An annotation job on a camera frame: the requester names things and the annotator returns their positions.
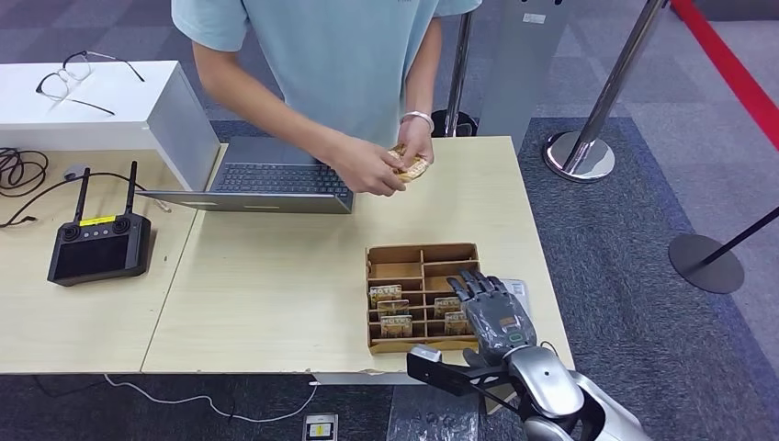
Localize thin black cable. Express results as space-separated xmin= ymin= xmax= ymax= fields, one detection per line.
xmin=0 ymin=171 xmax=172 ymax=230

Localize wooden table leg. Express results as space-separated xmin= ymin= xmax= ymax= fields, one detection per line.
xmin=483 ymin=395 xmax=518 ymax=417

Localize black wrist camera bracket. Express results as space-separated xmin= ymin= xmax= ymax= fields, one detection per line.
xmin=405 ymin=351 xmax=518 ymax=398

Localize black-rimmed glasses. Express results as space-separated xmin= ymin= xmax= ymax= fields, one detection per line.
xmin=34 ymin=50 xmax=146 ymax=117

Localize white floor cable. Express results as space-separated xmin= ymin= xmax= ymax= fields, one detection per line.
xmin=103 ymin=374 xmax=320 ymax=425

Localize person's left hand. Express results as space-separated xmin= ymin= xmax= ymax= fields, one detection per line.
xmin=395 ymin=119 xmax=436 ymax=177

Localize chrome stanchion with black base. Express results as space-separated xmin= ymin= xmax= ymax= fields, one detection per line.
xmin=430 ymin=12 xmax=479 ymax=139

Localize white riser box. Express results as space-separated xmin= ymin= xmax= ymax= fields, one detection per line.
xmin=0 ymin=59 xmax=221 ymax=193

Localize silver bracelet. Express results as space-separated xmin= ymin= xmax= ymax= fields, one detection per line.
xmin=398 ymin=110 xmax=436 ymax=134

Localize grey floor socket box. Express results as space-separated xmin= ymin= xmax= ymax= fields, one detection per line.
xmin=302 ymin=413 xmax=340 ymax=441

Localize red barrier belt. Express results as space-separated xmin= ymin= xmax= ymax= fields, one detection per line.
xmin=668 ymin=0 xmax=779 ymax=153

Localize grey kiosk panel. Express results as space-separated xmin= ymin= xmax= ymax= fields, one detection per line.
xmin=476 ymin=0 xmax=576 ymax=153

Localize black remote controller with antennas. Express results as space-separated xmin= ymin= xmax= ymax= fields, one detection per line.
xmin=46 ymin=160 xmax=152 ymax=288

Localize stack of gold cards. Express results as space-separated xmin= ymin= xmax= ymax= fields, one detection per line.
xmin=389 ymin=143 xmax=430 ymax=184

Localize cardboard card organizer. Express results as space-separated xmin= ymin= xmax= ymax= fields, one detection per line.
xmin=365 ymin=243 xmax=482 ymax=356

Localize person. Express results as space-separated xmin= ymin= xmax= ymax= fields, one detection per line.
xmin=170 ymin=0 xmax=483 ymax=198

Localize person's right hand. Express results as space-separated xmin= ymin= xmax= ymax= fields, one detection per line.
xmin=322 ymin=133 xmax=408 ymax=198

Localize grey laptop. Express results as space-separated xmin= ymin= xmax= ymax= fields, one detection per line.
xmin=137 ymin=134 xmax=356 ymax=215

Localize coiled black cable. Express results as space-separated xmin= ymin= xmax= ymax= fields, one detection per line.
xmin=0 ymin=147 xmax=50 ymax=198

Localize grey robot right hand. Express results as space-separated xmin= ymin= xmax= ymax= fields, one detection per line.
xmin=446 ymin=269 xmax=539 ymax=368

